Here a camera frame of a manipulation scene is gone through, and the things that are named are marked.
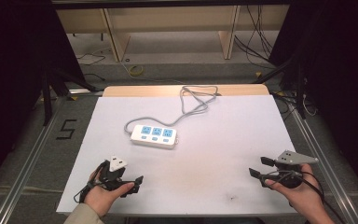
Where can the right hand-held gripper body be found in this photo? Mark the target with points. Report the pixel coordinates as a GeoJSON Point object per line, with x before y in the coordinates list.
{"type": "Point", "coordinates": [289, 169]}

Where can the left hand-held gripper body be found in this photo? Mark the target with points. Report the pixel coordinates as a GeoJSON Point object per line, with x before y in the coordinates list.
{"type": "Point", "coordinates": [113, 176]}

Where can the white power strip blue sockets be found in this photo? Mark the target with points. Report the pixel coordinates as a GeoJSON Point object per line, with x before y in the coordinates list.
{"type": "Point", "coordinates": [154, 138]}

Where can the person's left hand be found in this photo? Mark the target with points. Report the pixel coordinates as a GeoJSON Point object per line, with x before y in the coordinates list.
{"type": "Point", "coordinates": [104, 198]}

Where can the person's right hand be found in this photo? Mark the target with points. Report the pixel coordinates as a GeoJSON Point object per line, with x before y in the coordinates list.
{"type": "Point", "coordinates": [304, 194]}

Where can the black curtain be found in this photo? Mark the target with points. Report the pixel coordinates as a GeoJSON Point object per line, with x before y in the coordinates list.
{"type": "Point", "coordinates": [15, 77]}
{"type": "Point", "coordinates": [338, 81]}

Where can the black metal stand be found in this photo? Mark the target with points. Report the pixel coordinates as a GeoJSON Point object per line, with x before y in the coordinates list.
{"type": "Point", "coordinates": [48, 93]}

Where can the light wooden shelf unit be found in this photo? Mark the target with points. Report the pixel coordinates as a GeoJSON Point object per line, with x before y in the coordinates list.
{"type": "Point", "coordinates": [174, 21]}

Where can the aluminium floor rail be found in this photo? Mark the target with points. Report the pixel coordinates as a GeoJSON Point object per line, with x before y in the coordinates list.
{"type": "Point", "coordinates": [24, 157]}
{"type": "Point", "coordinates": [324, 158]}

